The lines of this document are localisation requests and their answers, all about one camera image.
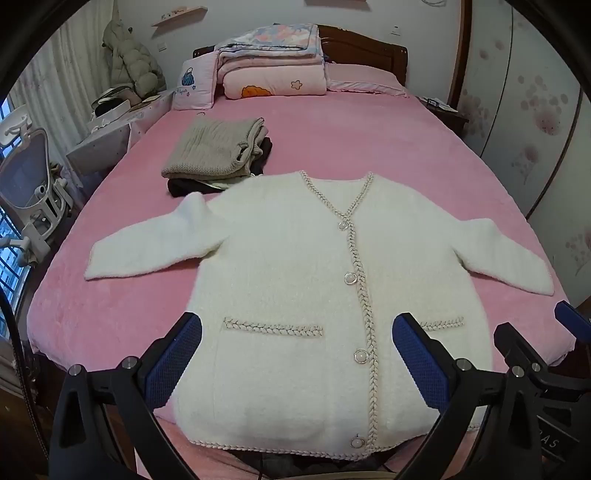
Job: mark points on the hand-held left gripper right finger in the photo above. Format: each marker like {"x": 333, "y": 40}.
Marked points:
{"x": 420, "y": 364}

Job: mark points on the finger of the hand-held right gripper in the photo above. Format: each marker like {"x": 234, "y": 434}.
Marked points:
{"x": 545, "y": 369}
{"x": 572, "y": 316}

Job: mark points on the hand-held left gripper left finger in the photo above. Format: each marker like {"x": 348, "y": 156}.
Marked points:
{"x": 173, "y": 364}

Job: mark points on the white fuzzy cardigan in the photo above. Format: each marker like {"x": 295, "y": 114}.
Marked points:
{"x": 286, "y": 258}

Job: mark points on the brown leather footboard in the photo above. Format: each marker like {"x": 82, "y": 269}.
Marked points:
{"x": 32, "y": 369}

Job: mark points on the black folded garment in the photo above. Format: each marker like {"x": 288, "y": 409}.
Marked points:
{"x": 187, "y": 188}

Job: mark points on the beige knit folded sweater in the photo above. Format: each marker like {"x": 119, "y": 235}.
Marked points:
{"x": 207, "y": 147}

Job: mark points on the floral wardrobe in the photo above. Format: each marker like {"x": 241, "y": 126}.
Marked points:
{"x": 521, "y": 92}

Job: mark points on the dark wooden nightstand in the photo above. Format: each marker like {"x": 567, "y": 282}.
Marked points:
{"x": 450, "y": 117}

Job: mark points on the grey office chair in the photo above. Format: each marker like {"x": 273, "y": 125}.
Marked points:
{"x": 27, "y": 175}

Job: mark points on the white bedside desk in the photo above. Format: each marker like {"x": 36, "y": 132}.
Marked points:
{"x": 111, "y": 134}

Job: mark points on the pink bed blanket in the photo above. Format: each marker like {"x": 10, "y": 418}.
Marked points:
{"x": 332, "y": 134}

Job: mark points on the black bag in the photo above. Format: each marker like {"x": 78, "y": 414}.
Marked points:
{"x": 113, "y": 101}

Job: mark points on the pink printed cushion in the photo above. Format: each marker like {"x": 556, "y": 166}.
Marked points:
{"x": 194, "y": 83}

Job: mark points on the flat pink pillow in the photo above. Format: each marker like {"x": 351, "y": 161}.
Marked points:
{"x": 364, "y": 78}

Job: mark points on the white curtain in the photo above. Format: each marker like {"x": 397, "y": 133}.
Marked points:
{"x": 60, "y": 83}

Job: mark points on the pink folded quilt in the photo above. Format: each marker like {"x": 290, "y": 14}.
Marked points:
{"x": 272, "y": 76}

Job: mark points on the olive puffer jacket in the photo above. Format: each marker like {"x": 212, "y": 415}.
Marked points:
{"x": 134, "y": 60}

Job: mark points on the wooden headboard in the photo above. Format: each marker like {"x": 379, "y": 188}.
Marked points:
{"x": 369, "y": 50}

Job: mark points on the floral folded quilt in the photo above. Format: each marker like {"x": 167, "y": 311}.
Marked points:
{"x": 272, "y": 41}

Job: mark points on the wooden wall shelf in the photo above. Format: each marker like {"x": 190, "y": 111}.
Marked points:
{"x": 182, "y": 14}

